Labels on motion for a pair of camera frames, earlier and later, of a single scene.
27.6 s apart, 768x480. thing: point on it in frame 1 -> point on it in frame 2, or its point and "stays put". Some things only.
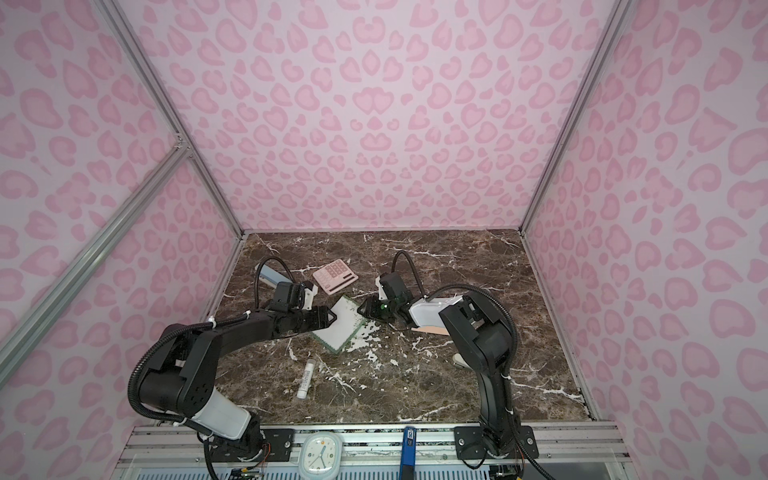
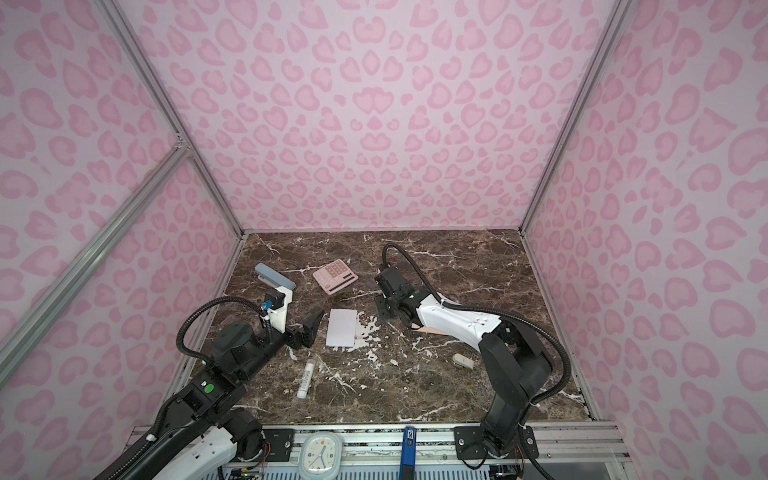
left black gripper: [321, 318] -> [308, 333]
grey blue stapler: [271, 276] stays put
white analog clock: [321, 456] stays put
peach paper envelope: [436, 330] stays put
